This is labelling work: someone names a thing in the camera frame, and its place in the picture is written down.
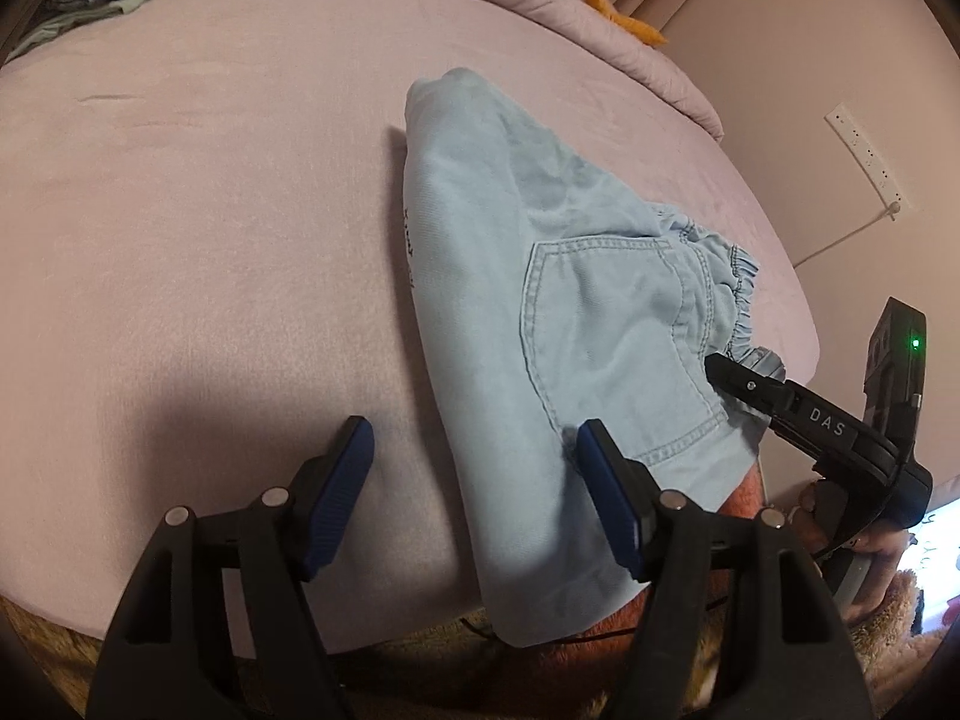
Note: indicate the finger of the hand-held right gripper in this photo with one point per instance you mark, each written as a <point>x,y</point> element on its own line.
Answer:
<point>746,384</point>

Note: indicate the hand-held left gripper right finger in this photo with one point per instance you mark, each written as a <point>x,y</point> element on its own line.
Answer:
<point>607,495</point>

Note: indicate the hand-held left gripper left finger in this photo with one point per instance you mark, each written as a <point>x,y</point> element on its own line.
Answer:
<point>341,495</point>

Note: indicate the light blue denim pants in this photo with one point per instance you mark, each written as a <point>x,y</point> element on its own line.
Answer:
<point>585,315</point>

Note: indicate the person's right hand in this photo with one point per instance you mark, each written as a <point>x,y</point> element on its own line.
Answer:
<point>889,551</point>

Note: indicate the fuzzy brown pink clothing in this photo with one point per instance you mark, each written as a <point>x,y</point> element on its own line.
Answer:
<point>450,679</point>

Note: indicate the bed with pink sheet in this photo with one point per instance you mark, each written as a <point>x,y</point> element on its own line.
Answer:
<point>187,240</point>

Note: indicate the pink quilt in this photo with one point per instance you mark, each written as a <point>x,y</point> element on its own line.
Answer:
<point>637,52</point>

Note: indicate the white wall power strip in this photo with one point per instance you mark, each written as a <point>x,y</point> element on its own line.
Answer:
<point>862,146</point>

